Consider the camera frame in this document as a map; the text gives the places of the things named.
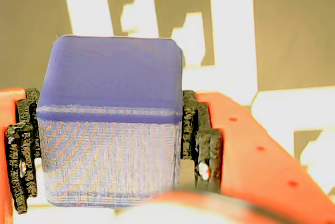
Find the orange-red gripper finger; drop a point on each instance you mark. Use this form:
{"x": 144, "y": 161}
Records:
{"x": 248, "y": 161}
{"x": 8, "y": 156}

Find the blue cube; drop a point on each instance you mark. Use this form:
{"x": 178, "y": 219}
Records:
{"x": 110, "y": 116}

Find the checkerboard marker mat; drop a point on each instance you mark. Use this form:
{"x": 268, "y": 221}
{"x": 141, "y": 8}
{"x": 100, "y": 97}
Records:
{"x": 288, "y": 25}

